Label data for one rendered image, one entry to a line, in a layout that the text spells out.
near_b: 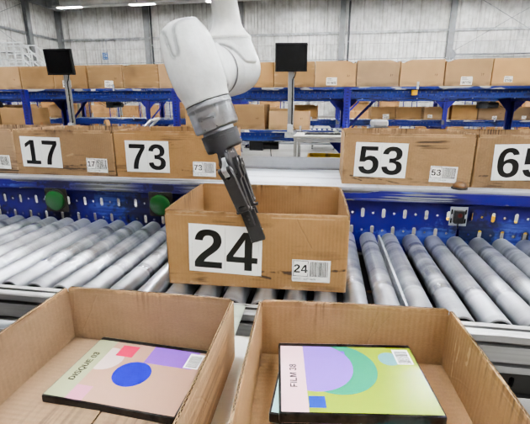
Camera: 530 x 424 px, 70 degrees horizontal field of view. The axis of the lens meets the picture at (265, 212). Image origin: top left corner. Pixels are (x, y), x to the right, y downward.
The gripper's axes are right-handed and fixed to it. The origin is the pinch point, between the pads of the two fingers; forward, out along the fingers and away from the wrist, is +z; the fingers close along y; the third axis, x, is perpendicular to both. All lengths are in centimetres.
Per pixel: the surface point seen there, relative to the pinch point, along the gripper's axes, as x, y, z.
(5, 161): -95, -50, -39
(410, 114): 206, -916, 73
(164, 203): -38, -42, -6
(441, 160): 49, -49, 10
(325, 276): 10.6, 0.1, 15.3
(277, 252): 2.6, 0.3, 7.3
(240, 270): -6.4, 0.6, 8.7
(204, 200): -19.0, -27.8, -4.4
